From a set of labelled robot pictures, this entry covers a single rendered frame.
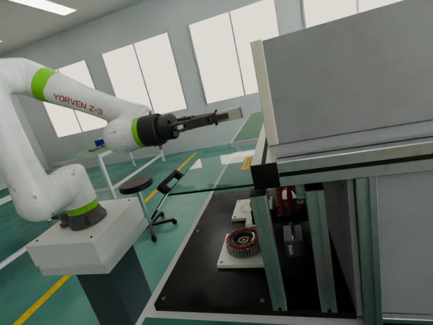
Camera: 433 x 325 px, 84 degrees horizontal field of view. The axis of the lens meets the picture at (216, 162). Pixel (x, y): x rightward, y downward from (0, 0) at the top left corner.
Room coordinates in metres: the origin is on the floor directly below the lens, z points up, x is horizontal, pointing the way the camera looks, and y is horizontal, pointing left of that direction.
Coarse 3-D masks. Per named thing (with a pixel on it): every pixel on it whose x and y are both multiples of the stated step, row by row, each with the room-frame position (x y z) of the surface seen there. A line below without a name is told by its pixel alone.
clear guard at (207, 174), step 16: (208, 160) 0.68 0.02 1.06; (224, 160) 0.64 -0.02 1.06; (240, 160) 0.60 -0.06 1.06; (192, 176) 0.57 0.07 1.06; (208, 176) 0.54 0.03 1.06; (224, 176) 0.51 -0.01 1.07; (240, 176) 0.49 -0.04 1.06; (176, 192) 0.49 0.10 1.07; (192, 192) 0.47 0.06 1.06; (160, 208) 0.53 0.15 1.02
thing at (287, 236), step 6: (288, 228) 0.61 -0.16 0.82; (294, 228) 0.60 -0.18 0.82; (300, 228) 0.60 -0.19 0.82; (288, 234) 0.59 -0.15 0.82; (294, 234) 0.58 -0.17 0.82; (300, 234) 0.57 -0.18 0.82; (288, 240) 0.56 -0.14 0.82; (294, 240) 0.55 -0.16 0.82; (300, 240) 0.55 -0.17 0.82; (294, 246) 0.55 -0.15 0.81; (300, 246) 0.55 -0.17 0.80; (288, 252) 0.56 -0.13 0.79; (294, 252) 0.55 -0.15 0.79; (300, 252) 0.55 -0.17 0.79
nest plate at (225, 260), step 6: (228, 234) 0.72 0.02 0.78; (222, 252) 0.63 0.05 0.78; (222, 258) 0.61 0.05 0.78; (228, 258) 0.60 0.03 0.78; (234, 258) 0.59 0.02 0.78; (240, 258) 0.59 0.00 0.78; (246, 258) 0.58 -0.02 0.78; (252, 258) 0.58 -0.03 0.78; (258, 258) 0.57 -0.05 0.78; (222, 264) 0.58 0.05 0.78; (228, 264) 0.57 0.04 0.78; (234, 264) 0.57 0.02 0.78; (240, 264) 0.56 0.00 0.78; (246, 264) 0.56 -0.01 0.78; (252, 264) 0.55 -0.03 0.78; (258, 264) 0.55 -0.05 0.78
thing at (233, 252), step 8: (232, 232) 0.67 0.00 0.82; (240, 232) 0.66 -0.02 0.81; (248, 232) 0.65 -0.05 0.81; (256, 232) 0.64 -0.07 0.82; (232, 240) 0.63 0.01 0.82; (240, 240) 0.64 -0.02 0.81; (248, 240) 0.62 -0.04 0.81; (256, 240) 0.60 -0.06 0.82; (232, 248) 0.59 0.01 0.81; (240, 248) 0.58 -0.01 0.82; (248, 248) 0.58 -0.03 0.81; (256, 248) 0.58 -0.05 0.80; (240, 256) 0.58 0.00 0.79; (248, 256) 0.58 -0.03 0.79
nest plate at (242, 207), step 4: (240, 200) 0.95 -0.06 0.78; (244, 200) 0.94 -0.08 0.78; (248, 200) 0.93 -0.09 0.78; (236, 204) 0.92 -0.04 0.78; (240, 204) 0.91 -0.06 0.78; (244, 204) 0.90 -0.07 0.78; (248, 204) 0.89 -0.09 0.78; (236, 208) 0.88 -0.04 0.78; (240, 208) 0.88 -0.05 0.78; (244, 208) 0.87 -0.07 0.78; (248, 208) 0.86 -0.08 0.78; (236, 212) 0.85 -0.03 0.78; (240, 212) 0.84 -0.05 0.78; (244, 212) 0.84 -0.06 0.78; (248, 212) 0.83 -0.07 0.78; (232, 216) 0.83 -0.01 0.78; (236, 216) 0.82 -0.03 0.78; (240, 216) 0.82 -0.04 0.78; (244, 216) 0.81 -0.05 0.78; (232, 220) 0.81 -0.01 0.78; (236, 220) 0.81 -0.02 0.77; (240, 220) 0.80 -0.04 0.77; (244, 220) 0.80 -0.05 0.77
